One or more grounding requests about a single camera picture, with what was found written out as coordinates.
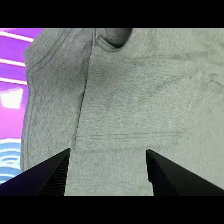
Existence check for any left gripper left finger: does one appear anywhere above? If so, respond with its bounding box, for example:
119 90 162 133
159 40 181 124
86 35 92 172
0 147 72 197

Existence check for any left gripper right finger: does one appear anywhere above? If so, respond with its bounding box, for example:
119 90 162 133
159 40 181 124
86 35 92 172
145 148 224 197

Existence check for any grey garment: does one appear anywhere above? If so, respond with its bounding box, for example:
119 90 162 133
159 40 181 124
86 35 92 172
19 27 224 197

